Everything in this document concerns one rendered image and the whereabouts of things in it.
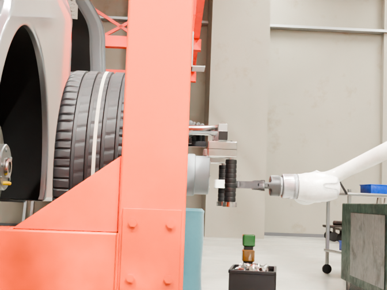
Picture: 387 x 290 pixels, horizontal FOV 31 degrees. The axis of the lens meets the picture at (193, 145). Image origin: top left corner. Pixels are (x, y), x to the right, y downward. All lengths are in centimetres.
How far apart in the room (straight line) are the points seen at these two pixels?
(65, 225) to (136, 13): 54
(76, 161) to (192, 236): 43
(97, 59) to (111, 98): 360
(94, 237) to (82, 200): 9
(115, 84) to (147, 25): 46
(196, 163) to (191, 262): 33
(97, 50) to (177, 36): 396
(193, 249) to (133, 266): 51
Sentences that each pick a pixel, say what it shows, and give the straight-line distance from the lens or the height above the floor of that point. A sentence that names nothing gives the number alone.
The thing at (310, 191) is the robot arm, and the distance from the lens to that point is 248.
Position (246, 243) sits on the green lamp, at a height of 63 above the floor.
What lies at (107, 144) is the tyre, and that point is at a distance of 201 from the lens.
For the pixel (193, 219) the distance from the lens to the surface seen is 216.
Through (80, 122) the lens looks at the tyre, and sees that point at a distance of 204.
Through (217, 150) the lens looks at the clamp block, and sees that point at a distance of 213.
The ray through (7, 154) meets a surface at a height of 89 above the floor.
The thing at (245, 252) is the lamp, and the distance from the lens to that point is 231.
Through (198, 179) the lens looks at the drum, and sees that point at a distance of 226.
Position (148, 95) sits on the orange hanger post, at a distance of 170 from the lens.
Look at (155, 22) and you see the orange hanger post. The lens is 173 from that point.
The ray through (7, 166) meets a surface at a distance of 231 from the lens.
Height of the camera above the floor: 76
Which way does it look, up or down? 5 degrees up
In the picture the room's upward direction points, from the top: 2 degrees clockwise
